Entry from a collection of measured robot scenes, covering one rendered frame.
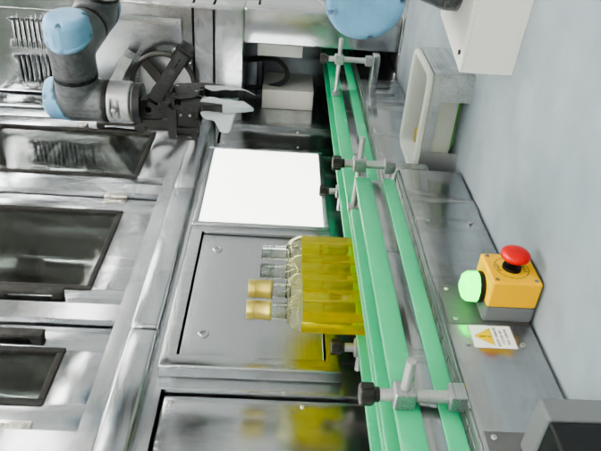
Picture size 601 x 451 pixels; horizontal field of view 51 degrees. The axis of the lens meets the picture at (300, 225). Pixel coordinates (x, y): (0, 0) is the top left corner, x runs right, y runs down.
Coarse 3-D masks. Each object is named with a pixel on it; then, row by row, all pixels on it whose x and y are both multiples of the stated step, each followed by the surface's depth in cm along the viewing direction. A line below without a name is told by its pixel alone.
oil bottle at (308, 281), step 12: (300, 276) 115; (312, 276) 115; (324, 276) 115; (336, 276) 116; (348, 276) 116; (288, 288) 113; (300, 288) 112; (312, 288) 112; (324, 288) 112; (336, 288) 113; (348, 288) 113
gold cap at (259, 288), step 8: (256, 280) 115; (264, 280) 115; (272, 280) 115; (248, 288) 114; (256, 288) 114; (264, 288) 114; (272, 288) 114; (248, 296) 114; (256, 296) 114; (264, 296) 114
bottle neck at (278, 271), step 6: (264, 264) 120; (270, 264) 120; (276, 264) 120; (282, 264) 120; (264, 270) 119; (270, 270) 119; (276, 270) 119; (282, 270) 119; (264, 276) 119; (270, 276) 119; (276, 276) 119; (282, 276) 119
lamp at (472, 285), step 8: (464, 272) 89; (472, 272) 88; (480, 272) 88; (464, 280) 88; (472, 280) 87; (480, 280) 87; (464, 288) 88; (472, 288) 87; (480, 288) 87; (464, 296) 88; (472, 296) 88; (480, 296) 87
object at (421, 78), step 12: (420, 60) 127; (420, 72) 136; (432, 72) 122; (408, 84) 138; (420, 84) 137; (432, 84) 122; (408, 96) 139; (420, 96) 139; (408, 108) 141; (420, 108) 140; (408, 120) 142; (420, 120) 125; (408, 132) 144; (420, 132) 126; (408, 144) 142; (420, 144) 129; (408, 156) 137
